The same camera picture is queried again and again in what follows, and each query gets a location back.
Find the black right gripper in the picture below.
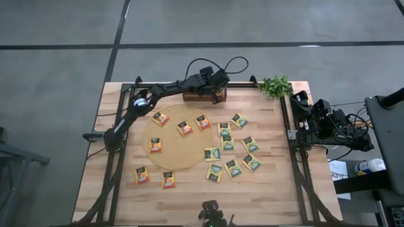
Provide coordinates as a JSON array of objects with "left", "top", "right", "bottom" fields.
[{"left": 289, "top": 90, "right": 318, "bottom": 133}]

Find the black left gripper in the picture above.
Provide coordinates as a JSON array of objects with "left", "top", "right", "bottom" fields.
[{"left": 196, "top": 66, "right": 227, "bottom": 105}]

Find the wooden organizer box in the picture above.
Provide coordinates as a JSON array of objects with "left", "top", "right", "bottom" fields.
[{"left": 182, "top": 84, "right": 228, "bottom": 103}]

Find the orange tea packet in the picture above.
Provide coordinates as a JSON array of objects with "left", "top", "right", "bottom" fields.
[
  {"left": 151, "top": 111, "right": 171, "bottom": 127},
  {"left": 148, "top": 137, "right": 163, "bottom": 154},
  {"left": 176, "top": 120, "right": 195, "bottom": 137},
  {"left": 162, "top": 171, "right": 177, "bottom": 190},
  {"left": 194, "top": 114, "right": 212, "bottom": 131},
  {"left": 134, "top": 166, "right": 151, "bottom": 186}
]

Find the green plant in white pot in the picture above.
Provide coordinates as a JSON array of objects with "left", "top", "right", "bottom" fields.
[{"left": 258, "top": 74, "right": 294, "bottom": 99}]

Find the round woven placemat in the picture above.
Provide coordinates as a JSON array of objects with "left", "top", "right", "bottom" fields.
[{"left": 141, "top": 104, "right": 215, "bottom": 172}]

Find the white paper sheet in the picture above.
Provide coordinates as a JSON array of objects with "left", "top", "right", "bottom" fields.
[{"left": 328, "top": 160, "right": 352, "bottom": 201}]

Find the black cart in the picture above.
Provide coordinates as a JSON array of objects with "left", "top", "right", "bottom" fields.
[{"left": 364, "top": 87, "right": 404, "bottom": 196}]

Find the white blue wipes canister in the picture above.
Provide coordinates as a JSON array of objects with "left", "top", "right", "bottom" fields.
[{"left": 353, "top": 158, "right": 386, "bottom": 177}]

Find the black flat bar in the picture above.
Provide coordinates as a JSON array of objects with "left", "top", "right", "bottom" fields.
[{"left": 333, "top": 170, "right": 394, "bottom": 195}]

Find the grey metal stand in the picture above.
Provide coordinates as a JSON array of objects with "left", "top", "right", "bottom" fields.
[{"left": 0, "top": 125, "right": 51, "bottom": 227}]

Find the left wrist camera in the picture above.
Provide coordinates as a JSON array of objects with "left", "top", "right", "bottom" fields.
[{"left": 210, "top": 69, "right": 230, "bottom": 88}]

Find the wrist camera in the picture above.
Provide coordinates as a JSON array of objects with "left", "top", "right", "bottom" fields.
[
  {"left": 312, "top": 98, "right": 332, "bottom": 116},
  {"left": 210, "top": 69, "right": 230, "bottom": 88}
]

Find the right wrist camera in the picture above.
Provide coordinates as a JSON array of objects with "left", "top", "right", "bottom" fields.
[{"left": 312, "top": 98, "right": 332, "bottom": 116}]

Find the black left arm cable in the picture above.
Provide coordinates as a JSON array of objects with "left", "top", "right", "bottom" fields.
[{"left": 184, "top": 55, "right": 250, "bottom": 83}]

